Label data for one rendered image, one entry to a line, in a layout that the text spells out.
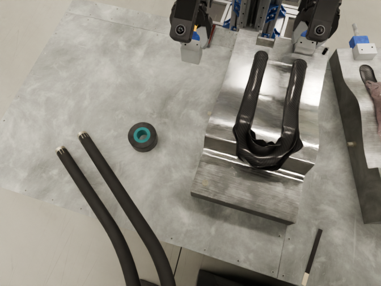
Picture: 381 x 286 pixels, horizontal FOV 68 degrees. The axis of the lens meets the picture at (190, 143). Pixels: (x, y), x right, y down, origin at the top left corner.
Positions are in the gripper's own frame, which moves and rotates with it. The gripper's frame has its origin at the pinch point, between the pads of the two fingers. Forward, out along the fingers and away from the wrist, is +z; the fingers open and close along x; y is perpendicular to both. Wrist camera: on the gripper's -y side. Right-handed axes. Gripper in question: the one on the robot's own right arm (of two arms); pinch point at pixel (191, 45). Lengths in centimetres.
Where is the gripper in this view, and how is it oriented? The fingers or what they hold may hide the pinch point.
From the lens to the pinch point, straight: 78.7
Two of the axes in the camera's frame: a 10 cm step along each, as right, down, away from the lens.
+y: 3.0, -9.0, 3.3
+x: -9.5, -2.6, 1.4
